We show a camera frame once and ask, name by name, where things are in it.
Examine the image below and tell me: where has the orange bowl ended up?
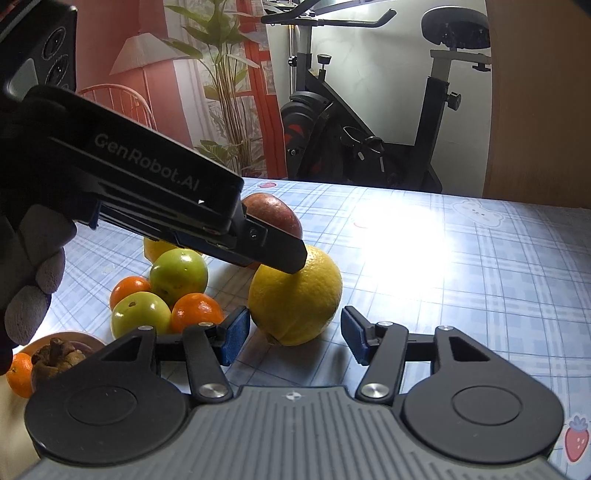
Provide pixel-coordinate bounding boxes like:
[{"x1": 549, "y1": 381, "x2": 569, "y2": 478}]
[{"x1": 16, "y1": 330, "x2": 107, "y2": 366}]

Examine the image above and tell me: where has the wooden door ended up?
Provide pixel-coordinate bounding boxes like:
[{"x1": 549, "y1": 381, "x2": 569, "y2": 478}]
[{"x1": 481, "y1": 0, "x2": 591, "y2": 209}]

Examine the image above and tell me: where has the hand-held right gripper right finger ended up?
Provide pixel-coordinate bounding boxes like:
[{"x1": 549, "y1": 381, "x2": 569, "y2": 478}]
[{"x1": 341, "y1": 306, "x2": 498, "y2": 406}]

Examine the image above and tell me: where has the small orange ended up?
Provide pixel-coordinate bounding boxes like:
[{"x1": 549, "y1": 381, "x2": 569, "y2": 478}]
[
  {"x1": 171, "y1": 292, "x2": 225, "y2": 334},
  {"x1": 6, "y1": 352, "x2": 36, "y2": 398},
  {"x1": 109, "y1": 275, "x2": 152, "y2": 311}
]

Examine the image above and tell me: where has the black exercise bike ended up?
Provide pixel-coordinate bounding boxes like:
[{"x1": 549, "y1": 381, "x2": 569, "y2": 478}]
[{"x1": 261, "y1": 0, "x2": 493, "y2": 193}]

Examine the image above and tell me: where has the yellow citrus fruit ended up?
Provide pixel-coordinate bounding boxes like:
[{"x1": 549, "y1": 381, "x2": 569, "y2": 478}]
[{"x1": 143, "y1": 236, "x2": 186, "y2": 264}]

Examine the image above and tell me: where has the person's left hand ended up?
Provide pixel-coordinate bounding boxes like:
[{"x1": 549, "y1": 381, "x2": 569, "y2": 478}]
[{"x1": 0, "y1": 203, "x2": 78, "y2": 376}]

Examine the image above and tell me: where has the brown mangosteen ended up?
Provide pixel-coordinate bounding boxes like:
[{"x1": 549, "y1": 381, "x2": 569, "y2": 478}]
[{"x1": 30, "y1": 337, "x2": 86, "y2": 394}]

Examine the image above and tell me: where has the wall poster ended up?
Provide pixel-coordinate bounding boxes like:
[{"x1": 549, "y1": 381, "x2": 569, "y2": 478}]
[{"x1": 69, "y1": 0, "x2": 291, "y2": 179}]

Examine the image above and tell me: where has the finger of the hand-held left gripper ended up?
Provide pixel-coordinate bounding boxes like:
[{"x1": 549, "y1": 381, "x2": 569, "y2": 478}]
[{"x1": 98, "y1": 202, "x2": 308, "y2": 274}]

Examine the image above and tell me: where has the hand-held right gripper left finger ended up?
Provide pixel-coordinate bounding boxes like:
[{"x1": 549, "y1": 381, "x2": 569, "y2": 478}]
[{"x1": 90, "y1": 306, "x2": 251, "y2": 403}]

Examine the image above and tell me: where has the red apple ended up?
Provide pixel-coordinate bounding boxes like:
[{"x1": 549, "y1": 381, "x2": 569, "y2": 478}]
[{"x1": 241, "y1": 193, "x2": 304, "y2": 241}]

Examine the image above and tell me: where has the blue checked tablecloth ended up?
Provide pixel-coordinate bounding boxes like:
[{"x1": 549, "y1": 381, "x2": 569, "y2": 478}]
[{"x1": 34, "y1": 178, "x2": 591, "y2": 476}]

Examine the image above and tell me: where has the yellow lemon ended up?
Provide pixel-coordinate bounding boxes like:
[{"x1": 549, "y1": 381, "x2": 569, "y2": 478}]
[{"x1": 248, "y1": 244, "x2": 343, "y2": 347}]

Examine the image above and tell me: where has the green round fruit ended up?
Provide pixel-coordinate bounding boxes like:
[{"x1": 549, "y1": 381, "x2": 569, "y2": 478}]
[
  {"x1": 111, "y1": 292, "x2": 172, "y2": 340},
  {"x1": 149, "y1": 248, "x2": 209, "y2": 301}
]

